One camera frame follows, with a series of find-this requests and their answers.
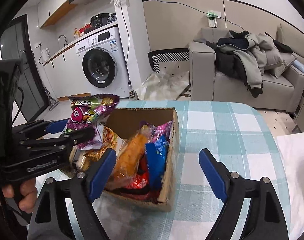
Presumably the brown SF cardboard box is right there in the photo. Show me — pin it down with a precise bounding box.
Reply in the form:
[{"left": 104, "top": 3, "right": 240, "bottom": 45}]
[{"left": 61, "top": 107, "right": 179, "bottom": 212}]

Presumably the white electric kettle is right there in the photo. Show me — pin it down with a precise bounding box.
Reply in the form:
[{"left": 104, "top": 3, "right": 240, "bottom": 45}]
[{"left": 41, "top": 48, "right": 50, "bottom": 62}]

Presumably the white front-load washing machine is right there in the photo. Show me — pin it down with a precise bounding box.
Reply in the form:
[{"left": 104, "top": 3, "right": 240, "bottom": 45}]
[{"left": 74, "top": 26, "right": 129, "bottom": 99}]

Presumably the blue Oreo cookie packet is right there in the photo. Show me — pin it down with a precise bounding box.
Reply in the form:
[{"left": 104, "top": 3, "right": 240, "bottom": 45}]
[{"left": 145, "top": 136, "right": 169, "bottom": 190}]

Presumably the purple candy bag in box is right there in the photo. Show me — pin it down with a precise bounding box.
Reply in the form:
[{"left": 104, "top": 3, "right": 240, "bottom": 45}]
[{"left": 139, "top": 120, "right": 173, "bottom": 142}]

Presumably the purple candy snack bag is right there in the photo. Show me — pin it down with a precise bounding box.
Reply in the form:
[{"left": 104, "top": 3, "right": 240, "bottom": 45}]
[{"left": 64, "top": 94, "right": 120, "bottom": 150}]

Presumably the black microwave oven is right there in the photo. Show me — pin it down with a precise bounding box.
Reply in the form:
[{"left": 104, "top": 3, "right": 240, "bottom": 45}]
[{"left": 91, "top": 13, "right": 110, "bottom": 29}]

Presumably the black glass door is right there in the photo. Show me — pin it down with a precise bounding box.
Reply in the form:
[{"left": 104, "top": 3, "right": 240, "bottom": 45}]
[{"left": 0, "top": 15, "right": 49, "bottom": 122}]

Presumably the wall socket with green plug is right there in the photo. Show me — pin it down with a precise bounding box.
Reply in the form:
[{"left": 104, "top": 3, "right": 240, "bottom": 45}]
[{"left": 206, "top": 10, "right": 221, "bottom": 28}]

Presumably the white plastic bag on floor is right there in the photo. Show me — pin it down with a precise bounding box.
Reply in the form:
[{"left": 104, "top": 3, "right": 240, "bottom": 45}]
[{"left": 135, "top": 72, "right": 189, "bottom": 101}]

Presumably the orange bread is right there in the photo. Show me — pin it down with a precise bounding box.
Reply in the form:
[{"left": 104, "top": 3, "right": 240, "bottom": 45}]
[{"left": 105, "top": 130, "right": 152, "bottom": 191}]

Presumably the red instant noodle packet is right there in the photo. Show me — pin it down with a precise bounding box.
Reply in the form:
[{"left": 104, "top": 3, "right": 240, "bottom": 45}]
[{"left": 115, "top": 155, "right": 160, "bottom": 203}]

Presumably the person's left hand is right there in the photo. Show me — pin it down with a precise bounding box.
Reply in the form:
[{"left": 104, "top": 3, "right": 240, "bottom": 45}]
[{"left": 2, "top": 178, "right": 38, "bottom": 213}]

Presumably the pile of grey jackets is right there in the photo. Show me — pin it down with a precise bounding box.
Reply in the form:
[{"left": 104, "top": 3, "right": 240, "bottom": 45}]
[{"left": 205, "top": 30, "right": 297, "bottom": 98}]

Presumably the grey fabric sofa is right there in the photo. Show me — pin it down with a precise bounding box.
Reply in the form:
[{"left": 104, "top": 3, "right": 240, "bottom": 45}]
[{"left": 189, "top": 24, "right": 304, "bottom": 113}]

